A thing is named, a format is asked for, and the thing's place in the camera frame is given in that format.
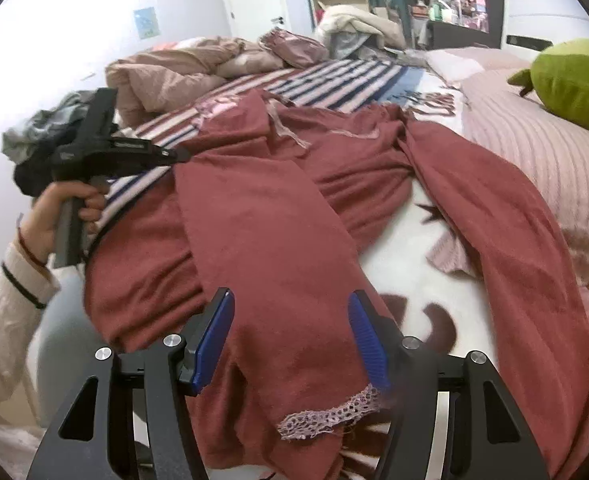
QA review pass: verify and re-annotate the dark red knit garment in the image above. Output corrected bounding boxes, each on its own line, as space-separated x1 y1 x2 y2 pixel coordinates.
85 91 589 479

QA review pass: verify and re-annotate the left forearm cream sleeve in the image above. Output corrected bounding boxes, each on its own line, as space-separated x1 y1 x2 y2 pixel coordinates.
0 243 59 404

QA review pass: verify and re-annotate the grey and black clothes pile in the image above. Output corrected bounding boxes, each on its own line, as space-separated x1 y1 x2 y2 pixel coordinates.
2 90 96 198

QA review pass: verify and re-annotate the person's left hand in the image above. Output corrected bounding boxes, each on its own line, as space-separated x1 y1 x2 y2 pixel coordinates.
14 181 110 266

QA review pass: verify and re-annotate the striped fleece blanket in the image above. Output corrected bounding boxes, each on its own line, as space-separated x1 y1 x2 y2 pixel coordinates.
85 79 492 479

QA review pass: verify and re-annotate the pink crumpled duvet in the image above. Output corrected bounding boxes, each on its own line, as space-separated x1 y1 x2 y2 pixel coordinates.
106 36 286 128

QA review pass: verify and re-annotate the pink small garment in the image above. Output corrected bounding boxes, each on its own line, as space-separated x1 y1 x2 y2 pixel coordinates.
196 96 239 119

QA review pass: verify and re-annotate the near pink ribbed pillow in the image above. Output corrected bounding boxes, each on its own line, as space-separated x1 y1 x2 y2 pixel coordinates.
460 70 589 283

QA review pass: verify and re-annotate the beige blanket heap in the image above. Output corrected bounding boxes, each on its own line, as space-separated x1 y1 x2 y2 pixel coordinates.
314 4 406 60

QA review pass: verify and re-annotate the far pink pillow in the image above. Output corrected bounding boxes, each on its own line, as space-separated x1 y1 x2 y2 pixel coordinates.
423 47 529 84

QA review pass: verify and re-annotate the green avocado plush toy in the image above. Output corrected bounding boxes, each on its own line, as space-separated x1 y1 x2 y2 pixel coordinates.
508 38 589 130

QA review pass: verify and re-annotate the white bed headboard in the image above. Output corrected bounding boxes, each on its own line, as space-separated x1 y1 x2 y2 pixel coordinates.
500 0 589 61

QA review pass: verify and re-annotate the dark bookshelf unit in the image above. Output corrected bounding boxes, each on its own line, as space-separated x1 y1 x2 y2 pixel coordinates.
425 0 505 50

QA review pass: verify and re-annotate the small blue wall poster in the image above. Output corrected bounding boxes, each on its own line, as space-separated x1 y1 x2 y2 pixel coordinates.
134 6 160 40

